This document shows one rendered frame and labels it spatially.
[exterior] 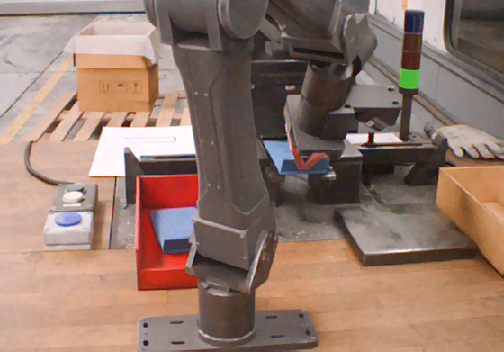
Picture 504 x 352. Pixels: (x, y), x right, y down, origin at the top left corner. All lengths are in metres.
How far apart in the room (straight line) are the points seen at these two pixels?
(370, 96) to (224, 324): 0.37
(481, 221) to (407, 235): 0.11
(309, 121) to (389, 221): 0.23
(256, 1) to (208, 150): 0.15
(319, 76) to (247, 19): 0.27
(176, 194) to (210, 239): 0.37
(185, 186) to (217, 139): 0.44
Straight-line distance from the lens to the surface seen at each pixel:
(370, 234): 0.98
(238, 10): 0.57
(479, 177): 1.16
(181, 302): 0.84
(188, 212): 1.05
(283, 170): 0.99
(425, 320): 0.84
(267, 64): 1.02
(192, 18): 0.58
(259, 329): 0.77
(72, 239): 0.97
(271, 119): 1.32
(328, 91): 0.85
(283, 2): 0.69
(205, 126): 0.63
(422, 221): 1.04
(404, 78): 1.29
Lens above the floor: 1.34
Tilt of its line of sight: 21 degrees down
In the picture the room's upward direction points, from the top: 1 degrees clockwise
